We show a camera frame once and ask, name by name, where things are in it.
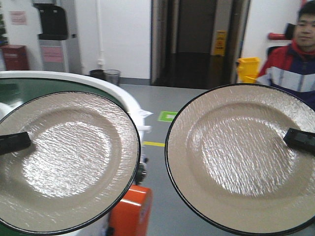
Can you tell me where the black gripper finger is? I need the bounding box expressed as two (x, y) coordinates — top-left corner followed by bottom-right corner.
(0, 132), (31, 155)
(283, 128), (315, 154)

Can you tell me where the black water dispenser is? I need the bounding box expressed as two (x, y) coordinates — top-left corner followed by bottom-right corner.
(32, 0), (82, 74)

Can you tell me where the beige plate black rim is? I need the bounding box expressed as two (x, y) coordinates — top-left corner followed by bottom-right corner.
(0, 92), (141, 235)
(165, 84), (315, 236)

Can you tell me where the person in red jacket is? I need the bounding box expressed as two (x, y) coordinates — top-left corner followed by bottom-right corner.
(256, 0), (315, 109)

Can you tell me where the white outer conveyor rim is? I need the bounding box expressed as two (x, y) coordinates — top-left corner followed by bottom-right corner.
(0, 70), (152, 132)

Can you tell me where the orange machine housing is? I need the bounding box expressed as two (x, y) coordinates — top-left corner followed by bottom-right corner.
(109, 185), (153, 236)

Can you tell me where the yellow mop bucket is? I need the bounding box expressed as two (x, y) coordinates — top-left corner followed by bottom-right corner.
(237, 57), (260, 84)

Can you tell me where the yellow wet floor sign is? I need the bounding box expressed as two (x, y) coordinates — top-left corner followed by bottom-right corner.
(213, 30), (226, 56)

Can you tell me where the black waste bin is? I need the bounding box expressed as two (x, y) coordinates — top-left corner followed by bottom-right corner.
(90, 69), (105, 80)

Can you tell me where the mesh waste bin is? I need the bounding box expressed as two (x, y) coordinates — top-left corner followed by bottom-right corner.
(104, 69), (121, 86)

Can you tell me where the red fire extinguisher cabinet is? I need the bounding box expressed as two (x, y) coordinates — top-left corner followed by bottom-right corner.
(0, 45), (30, 70)

